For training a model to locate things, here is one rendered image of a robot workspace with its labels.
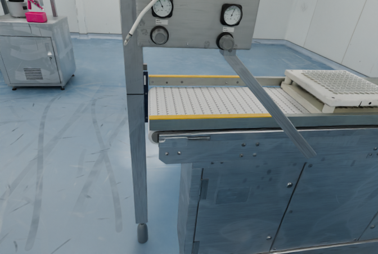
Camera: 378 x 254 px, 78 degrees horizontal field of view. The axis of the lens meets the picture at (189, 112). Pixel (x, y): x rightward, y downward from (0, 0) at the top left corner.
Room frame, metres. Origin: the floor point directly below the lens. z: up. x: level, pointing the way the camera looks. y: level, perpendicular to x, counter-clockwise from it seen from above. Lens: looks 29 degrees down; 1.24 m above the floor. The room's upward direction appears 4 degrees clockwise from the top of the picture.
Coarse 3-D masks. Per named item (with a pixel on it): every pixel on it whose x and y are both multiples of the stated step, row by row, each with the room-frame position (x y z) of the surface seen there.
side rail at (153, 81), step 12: (156, 84) 0.73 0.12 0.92; (168, 84) 0.74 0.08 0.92; (180, 84) 0.75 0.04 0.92; (192, 84) 0.75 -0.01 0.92; (204, 84) 0.76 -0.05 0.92; (216, 84) 0.77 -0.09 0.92; (228, 84) 0.78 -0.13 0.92; (240, 84) 0.79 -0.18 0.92; (264, 84) 0.80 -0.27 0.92; (276, 84) 0.81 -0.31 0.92
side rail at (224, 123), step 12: (156, 120) 0.46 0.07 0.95; (168, 120) 0.47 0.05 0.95; (180, 120) 0.47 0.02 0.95; (192, 120) 0.48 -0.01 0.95; (204, 120) 0.49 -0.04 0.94; (216, 120) 0.49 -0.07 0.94; (228, 120) 0.50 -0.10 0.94; (240, 120) 0.50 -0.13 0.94; (252, 120) 0.51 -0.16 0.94; (264, 120) 0.51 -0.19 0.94; (300, 120) 0.53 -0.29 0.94; (312, 120) 0.54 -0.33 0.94; (324, 120) 0.55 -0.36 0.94; (336, 120) 0.55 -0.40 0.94; (348, 120) 0.56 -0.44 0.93; (360, 120) 0.57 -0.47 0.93; (372, 120) 0.58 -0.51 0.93
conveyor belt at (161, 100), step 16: (160, 96) 0.66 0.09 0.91; (176, 96) 0.67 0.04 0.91; (192, 96) 0.68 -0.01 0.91; (208, 96) 0.69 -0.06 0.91; (224, 96) 0.70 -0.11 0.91; (240, 96) 0.71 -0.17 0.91; (272, 96) 0.73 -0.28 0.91; (288, 96) 0.74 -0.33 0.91; (160, 112) 0.56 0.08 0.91; (176, 112) 0.57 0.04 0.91; (192, 112) 0.57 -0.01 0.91; (208, 112) 0.58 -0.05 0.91; (224, 112) 0.59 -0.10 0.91; (240, 112) 0.59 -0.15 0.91; (256, 112) 0.60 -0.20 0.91; (288, 112) 0.62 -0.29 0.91; (304, 112) 0.62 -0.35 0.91; (240, 128) 0.52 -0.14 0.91
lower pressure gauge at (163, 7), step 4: (160, 0) 0.42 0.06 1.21; (164, 0) 0.42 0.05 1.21; (168, 0) 0.42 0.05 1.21; (172, 0) 0.43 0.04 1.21; (156, 4) 0.42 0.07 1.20; (160, 4) 0.42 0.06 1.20; (164, 4) 0.42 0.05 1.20; (168, 4) 0.42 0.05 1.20; (172, 4) 0.42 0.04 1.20; (152, 8) 0.42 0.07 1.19; (156, 8) 0.42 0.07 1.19; (160, 8) 0.42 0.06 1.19; (164, 8) 0.42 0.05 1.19; (168, 8) 0.42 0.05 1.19; (172, 8) 0.42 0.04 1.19; (152, 12) 0.42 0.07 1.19; (156, 12) 0.42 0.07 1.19; (160, 12) 0.42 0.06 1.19; (164, 12) 0.42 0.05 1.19; (168, 12) 0.42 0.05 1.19; (172, 12) 0.43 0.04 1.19; (156, 16) 0.42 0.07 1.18; (160, 16) 0.42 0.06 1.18; (164, 16) 0.42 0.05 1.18; (168, 16) 0.42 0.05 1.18
